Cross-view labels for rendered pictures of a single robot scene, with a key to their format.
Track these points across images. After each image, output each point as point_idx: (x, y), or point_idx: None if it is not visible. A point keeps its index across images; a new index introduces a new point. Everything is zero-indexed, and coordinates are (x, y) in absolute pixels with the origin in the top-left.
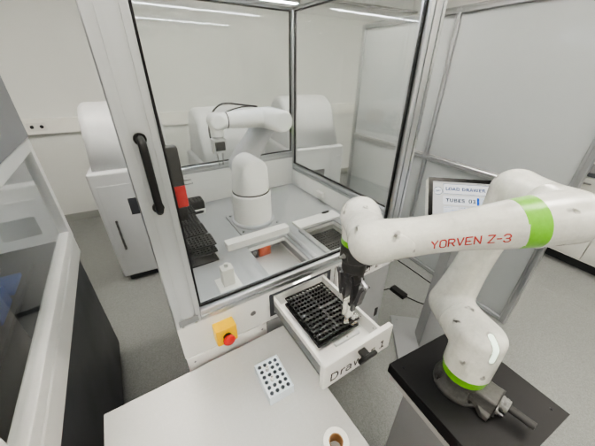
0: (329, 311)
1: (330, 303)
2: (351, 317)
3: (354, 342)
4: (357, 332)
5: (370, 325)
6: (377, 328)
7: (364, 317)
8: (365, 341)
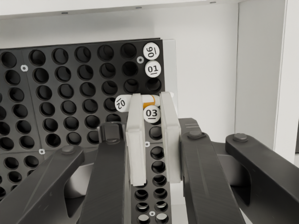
0: (78, 132)
1: (38, 105)
2: (142, 71)
3: (191, 76)
4: (173, 51)
5: (198, 2)
6: (284, 35)
7: (159, 4)
8: (293, 126)
